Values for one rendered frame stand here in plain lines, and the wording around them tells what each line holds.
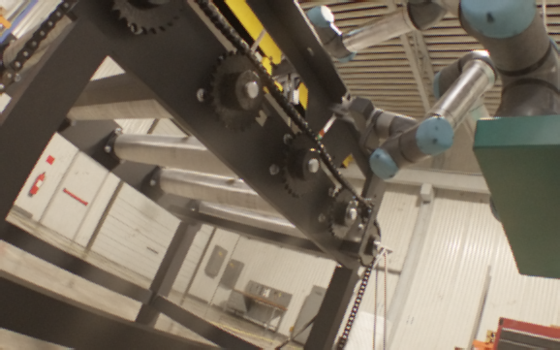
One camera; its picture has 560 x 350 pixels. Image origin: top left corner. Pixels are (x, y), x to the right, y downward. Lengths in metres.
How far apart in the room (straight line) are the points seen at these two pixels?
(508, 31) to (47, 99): 0.71
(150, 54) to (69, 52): 0.17
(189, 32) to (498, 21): 0.57
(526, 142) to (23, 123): 0.73
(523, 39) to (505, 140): 0.17
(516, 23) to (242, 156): 0.63
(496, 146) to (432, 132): 0.21
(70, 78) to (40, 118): 0.08
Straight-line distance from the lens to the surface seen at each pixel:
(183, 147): 1.25
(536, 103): 0.65
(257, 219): 1.70
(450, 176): 11.75
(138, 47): 0.71
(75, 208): 10.49
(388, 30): 1.16
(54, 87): 0.61
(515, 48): 0.67
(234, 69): 0.79
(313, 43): 1.06
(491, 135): 0.62
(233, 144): 0.86
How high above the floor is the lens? 0.47
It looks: 22 degrees up
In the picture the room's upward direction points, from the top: 24 degrees clockwise
